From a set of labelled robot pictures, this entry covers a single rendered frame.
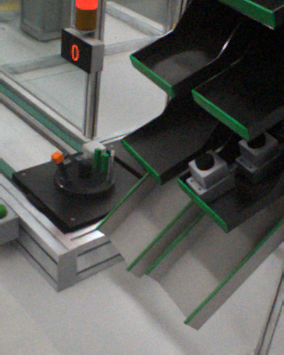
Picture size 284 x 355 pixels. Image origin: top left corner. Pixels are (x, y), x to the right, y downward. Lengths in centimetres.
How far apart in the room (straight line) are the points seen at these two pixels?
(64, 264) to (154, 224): 20
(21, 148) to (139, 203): 52
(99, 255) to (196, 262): 27
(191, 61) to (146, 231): 34
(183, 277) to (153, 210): 15
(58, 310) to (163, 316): 21
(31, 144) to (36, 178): 25
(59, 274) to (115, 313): 14
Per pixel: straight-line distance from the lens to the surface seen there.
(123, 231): 116
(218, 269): 104
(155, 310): 122
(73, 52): 144
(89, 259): 124
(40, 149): 158
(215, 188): 93
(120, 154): 148
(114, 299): 123
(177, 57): 99
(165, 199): 113
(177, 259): 108
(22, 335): 117
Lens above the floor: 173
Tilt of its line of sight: 32 degrees down
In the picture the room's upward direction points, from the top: 7 degrees clockwise
